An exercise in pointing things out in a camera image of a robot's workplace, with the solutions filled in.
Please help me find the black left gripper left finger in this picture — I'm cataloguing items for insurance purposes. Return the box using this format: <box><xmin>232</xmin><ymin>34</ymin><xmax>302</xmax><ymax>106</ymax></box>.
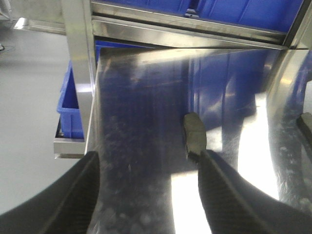
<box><xmin>0</xmin><ymin>151</ymin><xmax>100</xmax><ymax>234</ymax></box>

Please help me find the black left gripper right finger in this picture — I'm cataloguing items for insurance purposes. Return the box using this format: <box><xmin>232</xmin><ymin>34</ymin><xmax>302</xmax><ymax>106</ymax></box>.
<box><xmin>198</xmin><ymin>150</ymin><xmax>312</xmax><ymax>234</ymax></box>

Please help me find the dark brake pad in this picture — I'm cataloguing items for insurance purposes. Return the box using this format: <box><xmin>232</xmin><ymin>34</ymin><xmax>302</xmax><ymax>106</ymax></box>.
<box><xmin>183</xmin><ymin>112</ymin><xmax>207</xmax><ymax>163</ymax></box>
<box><xmin>296</xmin><ymin>113</ymin><xmax>312</xmax><ymax>145</ymax></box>

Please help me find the small blue bin lower shelf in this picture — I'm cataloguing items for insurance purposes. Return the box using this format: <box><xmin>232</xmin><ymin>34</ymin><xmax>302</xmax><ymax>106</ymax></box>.
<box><xmin>57</xmin><ymin>61</ymin><xmax>84</xmax><ymax>139</ymax></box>

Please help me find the large blue plastic bin right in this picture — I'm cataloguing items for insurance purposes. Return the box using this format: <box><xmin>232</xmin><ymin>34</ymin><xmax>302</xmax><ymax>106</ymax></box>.
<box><xmin>195</xmin><ymin>0</ymin><xmax>304</xmax><ymax>34</ymax></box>

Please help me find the blue plastic bin left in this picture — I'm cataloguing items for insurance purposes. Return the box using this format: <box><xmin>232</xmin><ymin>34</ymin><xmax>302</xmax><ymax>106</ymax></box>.
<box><xmin>97</xmin><ymin>0</ymin><xmax>195</xmax><ymax>17</ymax></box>

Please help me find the stainless steel rack frame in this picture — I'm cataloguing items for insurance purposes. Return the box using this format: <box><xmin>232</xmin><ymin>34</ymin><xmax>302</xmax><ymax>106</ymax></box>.
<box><xmin>13</xmin><ymin>0</ymin><xmax>312</xmax><ymax>159</ymax></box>

